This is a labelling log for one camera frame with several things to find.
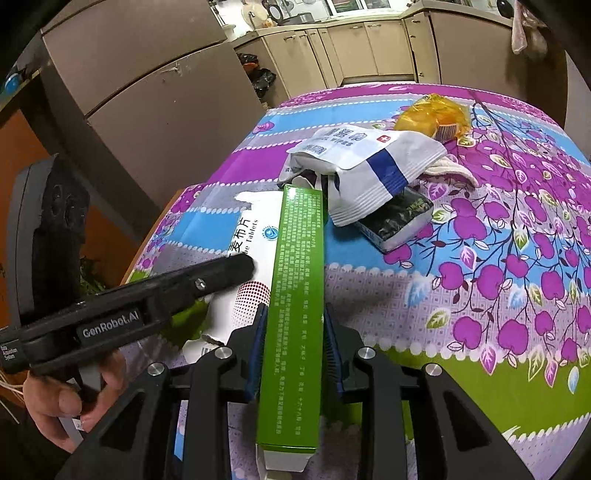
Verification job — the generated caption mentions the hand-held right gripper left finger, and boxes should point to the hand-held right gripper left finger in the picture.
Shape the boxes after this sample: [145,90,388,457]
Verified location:
[55,303,270,480]

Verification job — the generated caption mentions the yellow plastic wrapper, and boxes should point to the yellow plastic wrapper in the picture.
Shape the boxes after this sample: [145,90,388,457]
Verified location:
[394,93,472,142]

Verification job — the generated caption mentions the beige hanging cloth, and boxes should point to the beige hanging cloth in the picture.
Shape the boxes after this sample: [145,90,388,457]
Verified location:
[510,4,551,59]

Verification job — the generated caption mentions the floral striped tablecloth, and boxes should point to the floral striped tablecloth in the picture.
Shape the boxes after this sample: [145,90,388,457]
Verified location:
[121,82,591,480]

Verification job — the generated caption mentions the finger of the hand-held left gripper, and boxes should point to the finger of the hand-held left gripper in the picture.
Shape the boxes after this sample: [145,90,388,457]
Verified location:
[137,253,257,325]

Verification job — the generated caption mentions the white tablet box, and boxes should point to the white tablet box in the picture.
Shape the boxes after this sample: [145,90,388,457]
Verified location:
[181,191,285,366]

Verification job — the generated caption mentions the long green box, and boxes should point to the long green box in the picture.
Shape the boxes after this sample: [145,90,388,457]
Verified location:
[255,183,327,472]

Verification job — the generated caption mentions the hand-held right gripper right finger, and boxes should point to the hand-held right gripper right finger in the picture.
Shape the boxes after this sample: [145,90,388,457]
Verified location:
[322,303,537,480]

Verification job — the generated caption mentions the dark green snack packet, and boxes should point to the dark green snack packet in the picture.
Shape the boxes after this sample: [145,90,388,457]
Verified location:
[355,186,435,253]

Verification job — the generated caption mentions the beige kitchen base cabinets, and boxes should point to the beige kitchen base cabinets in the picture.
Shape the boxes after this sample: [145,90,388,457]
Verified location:
[232,4,519,92]

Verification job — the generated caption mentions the white wipes packet blue stripe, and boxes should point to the white wipes packet blue stripe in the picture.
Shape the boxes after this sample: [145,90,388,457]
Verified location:
[285,124,450,228]

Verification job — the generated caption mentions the beige refrigerator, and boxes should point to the beige refrigerator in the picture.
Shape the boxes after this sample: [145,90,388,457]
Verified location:
[41,0,269,214]

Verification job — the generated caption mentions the black plastic bags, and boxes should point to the black plastic bags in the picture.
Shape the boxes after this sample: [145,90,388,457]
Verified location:
[236,52,278,101]

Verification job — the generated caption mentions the metal pot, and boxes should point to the metal pot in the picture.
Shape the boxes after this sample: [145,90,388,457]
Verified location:
[277,12,315,27]

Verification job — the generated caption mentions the person's left hand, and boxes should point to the person's left hand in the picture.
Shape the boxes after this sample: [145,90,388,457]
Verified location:
[22,350,129,453]

